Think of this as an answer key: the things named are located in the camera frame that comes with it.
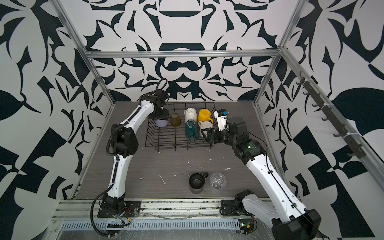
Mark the cream ceramic mug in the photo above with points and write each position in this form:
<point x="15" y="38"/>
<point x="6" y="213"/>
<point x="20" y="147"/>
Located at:
<point x="190" y="114"/>

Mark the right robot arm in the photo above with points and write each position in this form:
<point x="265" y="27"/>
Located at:
<point x="288" y="218"/>

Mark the small circuit board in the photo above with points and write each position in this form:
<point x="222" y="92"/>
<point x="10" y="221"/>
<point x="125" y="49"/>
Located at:
<point x="247" y="226"/>

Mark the white slotted cable duct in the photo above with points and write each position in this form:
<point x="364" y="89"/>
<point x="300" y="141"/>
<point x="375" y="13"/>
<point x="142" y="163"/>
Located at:
<point x="161" y="224"/>

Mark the cream faceted cup teal base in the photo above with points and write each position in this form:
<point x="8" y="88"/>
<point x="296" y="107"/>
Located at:
<point x="191" y="130"/>

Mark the amber glass cup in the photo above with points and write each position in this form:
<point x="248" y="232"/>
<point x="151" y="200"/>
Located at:
<point x="175" y="120"/>

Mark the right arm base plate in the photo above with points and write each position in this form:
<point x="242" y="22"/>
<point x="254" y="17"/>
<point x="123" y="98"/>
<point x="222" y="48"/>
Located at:
<point x="232" y="208"/>

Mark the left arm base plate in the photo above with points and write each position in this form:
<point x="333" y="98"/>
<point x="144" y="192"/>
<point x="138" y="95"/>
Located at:
<point x="125" y="209"/>

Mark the black wire dish rack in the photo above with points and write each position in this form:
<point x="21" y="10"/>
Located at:
<point x="170" y="137"/>

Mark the grey wall hook rail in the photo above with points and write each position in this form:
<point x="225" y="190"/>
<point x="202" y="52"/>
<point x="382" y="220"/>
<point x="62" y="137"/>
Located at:
<point x="334" y="116"/>

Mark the yellow ceramic mug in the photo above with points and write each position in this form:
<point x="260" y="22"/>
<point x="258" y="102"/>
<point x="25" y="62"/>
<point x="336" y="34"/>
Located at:
<point x="205" y="116"/>

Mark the black mug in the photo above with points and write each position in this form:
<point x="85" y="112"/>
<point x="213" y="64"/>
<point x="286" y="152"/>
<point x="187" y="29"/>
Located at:
<point x="197" y="182"/>

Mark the lilac plastic cup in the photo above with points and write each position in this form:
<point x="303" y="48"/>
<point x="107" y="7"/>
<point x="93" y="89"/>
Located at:
<point x="161" y="123"/>

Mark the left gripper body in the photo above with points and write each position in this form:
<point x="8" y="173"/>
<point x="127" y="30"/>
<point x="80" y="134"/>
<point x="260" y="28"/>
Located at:
<point x="163" y="114"/>

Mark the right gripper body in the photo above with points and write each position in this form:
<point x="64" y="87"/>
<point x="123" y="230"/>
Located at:
<point x="220" y="136"/>

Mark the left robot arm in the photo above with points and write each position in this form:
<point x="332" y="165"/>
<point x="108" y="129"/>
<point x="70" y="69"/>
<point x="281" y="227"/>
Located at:
<point x="123" y="144"/>

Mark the clear glass cup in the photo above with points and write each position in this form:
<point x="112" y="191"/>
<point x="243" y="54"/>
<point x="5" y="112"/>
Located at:
<point x="218" y="181"/>

